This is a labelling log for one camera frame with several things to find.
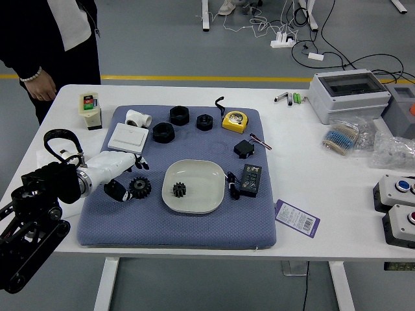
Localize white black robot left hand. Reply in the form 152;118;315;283
84;150;150;203

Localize person's hand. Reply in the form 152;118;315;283
23;69;58;102

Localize big black gear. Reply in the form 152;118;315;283
128;177;152;200

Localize small black gear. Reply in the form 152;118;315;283
172;181;188;198

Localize big black hex nut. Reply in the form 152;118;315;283
152;122;176;144
169;106;190;126

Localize small black hex nut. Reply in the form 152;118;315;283
195;113;214;132

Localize grey blue-button control box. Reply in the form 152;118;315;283
372;174;415;213

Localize grey box with orange button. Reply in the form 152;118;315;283
381;83;415;140

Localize grey red-button control box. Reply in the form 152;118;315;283
381;203;415;249

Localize table control box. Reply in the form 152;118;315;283
384;261;415;271

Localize white pipe tee fitting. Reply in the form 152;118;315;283
124;109;152;129

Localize person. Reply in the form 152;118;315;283
0;0;102;126

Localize blue-grey quilted mat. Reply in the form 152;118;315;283
76;105;278;250

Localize white square plate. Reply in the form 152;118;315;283
161;159;226;214

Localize white table leg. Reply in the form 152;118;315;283
93;257;120;311
328;260;357;311

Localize yellow tape measure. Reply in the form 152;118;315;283
213;96;250;133

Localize black digital display module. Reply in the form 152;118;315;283
239;163;263;198

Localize white background desk leg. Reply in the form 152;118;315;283
201;0;210;32
298;0;319;32
390;0;409;15

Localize purple paper tag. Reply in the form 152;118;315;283
274;198;321;240

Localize beige shoe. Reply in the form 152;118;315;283
217;0;240;16

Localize white power strip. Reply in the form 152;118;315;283
270;32;298;49

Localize bag of blue resistors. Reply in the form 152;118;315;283
321;116;377;159

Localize clear bubble wrap bag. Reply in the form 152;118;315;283
369;130;415;170

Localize white bead bracelet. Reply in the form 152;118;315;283
19;66;43;83

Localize white wall switch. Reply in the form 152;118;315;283
107;122;150;156

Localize cream red-green button switch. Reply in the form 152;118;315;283
78;92;103;131

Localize black bundled cable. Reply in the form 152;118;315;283
225;171;241;201

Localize black servo with red wire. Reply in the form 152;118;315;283
233;133;272;160

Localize white floor cable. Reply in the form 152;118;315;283
196;0;301;39

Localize black hanging cable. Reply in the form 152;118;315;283
302;260;310;311

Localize grey electrical enclosure box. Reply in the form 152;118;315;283
307;68;392;125

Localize black floor cable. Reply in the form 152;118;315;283
290;0;415;86

